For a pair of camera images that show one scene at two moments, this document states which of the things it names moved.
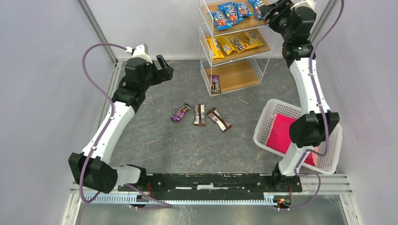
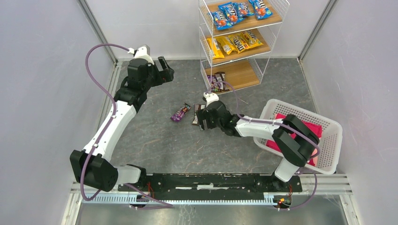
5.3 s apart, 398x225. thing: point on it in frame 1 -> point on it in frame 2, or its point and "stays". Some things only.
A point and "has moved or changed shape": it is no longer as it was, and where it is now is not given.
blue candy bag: [257, 4] stays
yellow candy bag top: [216, 51] stays
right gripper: [275, 14] -> [203, 118]
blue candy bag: [243, 9] stays
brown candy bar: [213, 114] has moved or changed shape
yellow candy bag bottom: [238, 42] stays
